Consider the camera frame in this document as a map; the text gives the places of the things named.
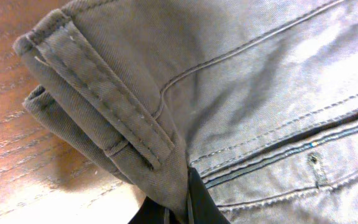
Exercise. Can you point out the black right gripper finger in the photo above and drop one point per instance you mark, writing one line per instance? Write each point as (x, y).
(200, 207)

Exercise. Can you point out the grey shorts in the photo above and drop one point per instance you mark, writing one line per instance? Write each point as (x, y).
(260, 97)

